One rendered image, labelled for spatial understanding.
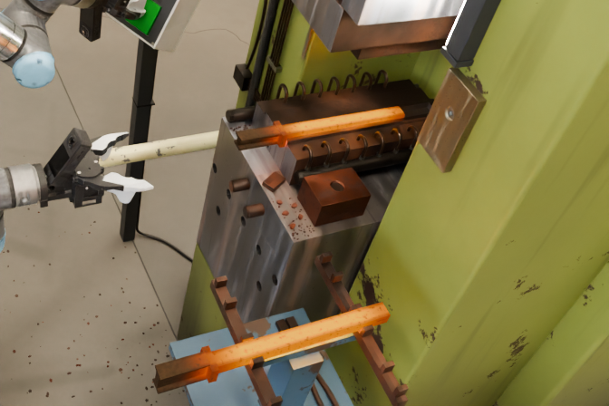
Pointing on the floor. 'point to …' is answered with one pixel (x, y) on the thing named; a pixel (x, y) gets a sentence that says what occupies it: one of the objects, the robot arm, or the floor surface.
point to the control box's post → (138, 130)
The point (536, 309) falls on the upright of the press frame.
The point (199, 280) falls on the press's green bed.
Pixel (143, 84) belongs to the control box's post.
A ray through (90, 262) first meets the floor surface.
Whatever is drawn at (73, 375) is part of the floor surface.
